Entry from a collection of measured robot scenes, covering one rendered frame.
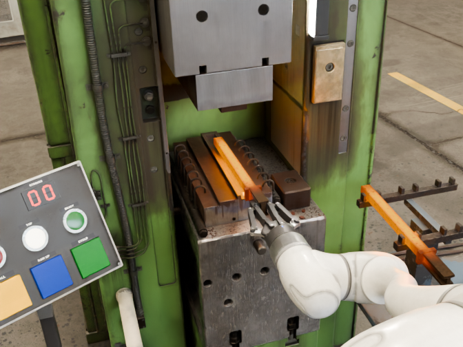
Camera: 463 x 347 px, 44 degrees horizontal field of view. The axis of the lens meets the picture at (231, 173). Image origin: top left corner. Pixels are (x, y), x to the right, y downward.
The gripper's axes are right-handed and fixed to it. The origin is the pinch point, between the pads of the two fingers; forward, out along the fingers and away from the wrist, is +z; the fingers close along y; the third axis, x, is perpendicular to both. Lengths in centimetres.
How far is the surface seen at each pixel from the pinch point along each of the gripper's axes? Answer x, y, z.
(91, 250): -1.3, -43.6, -5.6
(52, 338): -31, -58, 0
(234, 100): 24.7, -2.8, 10.0
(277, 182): -6.1, 11.4, 16.0
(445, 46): -107, 319, 360
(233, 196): -4.9, -3.5, 11.3
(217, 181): -5.0, -5.6, 20.8
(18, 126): -107, -88, 312
